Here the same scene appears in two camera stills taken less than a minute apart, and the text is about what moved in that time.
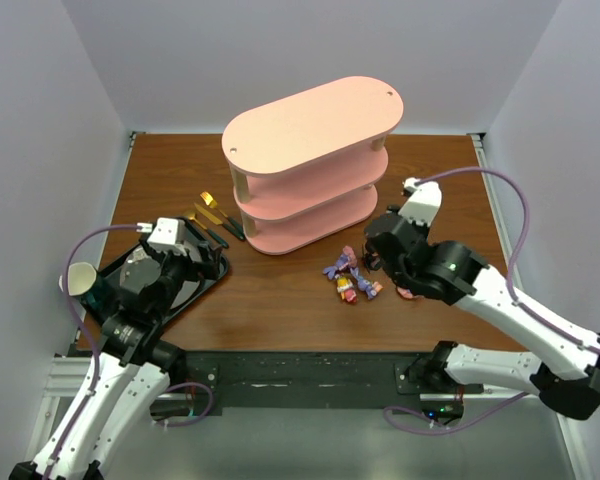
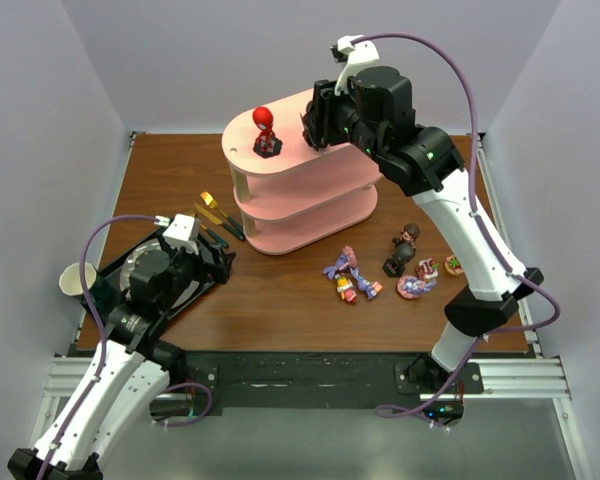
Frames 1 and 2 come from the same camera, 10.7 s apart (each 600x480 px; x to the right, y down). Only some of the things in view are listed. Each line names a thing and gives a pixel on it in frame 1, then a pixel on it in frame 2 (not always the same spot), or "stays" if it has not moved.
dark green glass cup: x=100 y=298 stays
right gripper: x=378 y=242 to x=315 y=120
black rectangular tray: x=160 y=274 stays
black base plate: x=319 y=382 stays
